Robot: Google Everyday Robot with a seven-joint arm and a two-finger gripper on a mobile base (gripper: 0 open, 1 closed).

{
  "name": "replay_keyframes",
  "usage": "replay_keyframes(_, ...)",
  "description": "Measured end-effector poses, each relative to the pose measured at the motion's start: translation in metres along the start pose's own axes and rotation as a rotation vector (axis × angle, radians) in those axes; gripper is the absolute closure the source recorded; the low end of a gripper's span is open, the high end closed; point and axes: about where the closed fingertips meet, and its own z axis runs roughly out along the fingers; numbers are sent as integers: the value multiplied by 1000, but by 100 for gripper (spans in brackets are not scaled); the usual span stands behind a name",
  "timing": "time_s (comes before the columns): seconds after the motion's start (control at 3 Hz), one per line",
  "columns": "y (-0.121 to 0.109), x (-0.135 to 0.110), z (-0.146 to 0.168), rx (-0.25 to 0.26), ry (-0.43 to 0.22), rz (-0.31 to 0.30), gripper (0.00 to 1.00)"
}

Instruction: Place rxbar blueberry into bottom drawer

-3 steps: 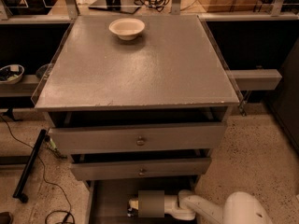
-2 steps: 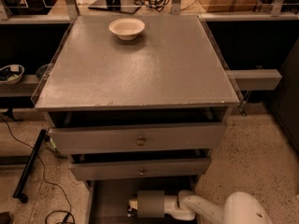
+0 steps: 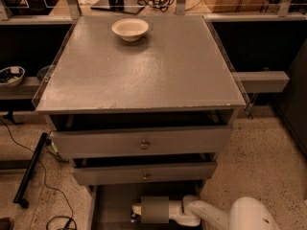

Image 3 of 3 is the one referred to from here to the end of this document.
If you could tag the white bowl with items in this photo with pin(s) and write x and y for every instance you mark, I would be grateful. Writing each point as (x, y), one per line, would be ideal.
(11, 76)

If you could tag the white paper bowl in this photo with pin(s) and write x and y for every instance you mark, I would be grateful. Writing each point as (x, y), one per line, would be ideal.
(130, 29)

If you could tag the grey drawer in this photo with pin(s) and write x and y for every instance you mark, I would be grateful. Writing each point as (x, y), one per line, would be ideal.
(140, 134)
(144, 169)
(113, 205)

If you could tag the dark round bowl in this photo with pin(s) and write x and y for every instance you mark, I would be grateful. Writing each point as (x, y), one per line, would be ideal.
(45, 73)

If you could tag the grey bottom drawer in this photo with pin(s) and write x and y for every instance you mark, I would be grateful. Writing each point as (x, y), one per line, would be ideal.
(113, 205)

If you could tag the grey side shelf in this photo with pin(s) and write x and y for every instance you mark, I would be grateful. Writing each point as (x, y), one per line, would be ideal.
(262, 82)

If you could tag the black monitor stand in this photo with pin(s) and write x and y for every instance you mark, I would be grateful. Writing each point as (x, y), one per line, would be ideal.
(123, 6)

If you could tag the grey middle drawer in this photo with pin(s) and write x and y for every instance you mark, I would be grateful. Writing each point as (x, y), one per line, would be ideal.
(144, 169)

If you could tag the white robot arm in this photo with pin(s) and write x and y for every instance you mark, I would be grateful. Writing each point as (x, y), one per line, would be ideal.
(246, 213)

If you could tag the grey top drawer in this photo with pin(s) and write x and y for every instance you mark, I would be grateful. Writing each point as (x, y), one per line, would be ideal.
(140, 134)

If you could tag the grey drawer cabinet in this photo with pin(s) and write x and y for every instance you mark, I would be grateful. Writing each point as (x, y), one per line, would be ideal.
(178, 65)

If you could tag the black bar on floor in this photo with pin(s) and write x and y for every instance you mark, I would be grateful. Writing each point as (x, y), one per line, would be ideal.
(19, 196)

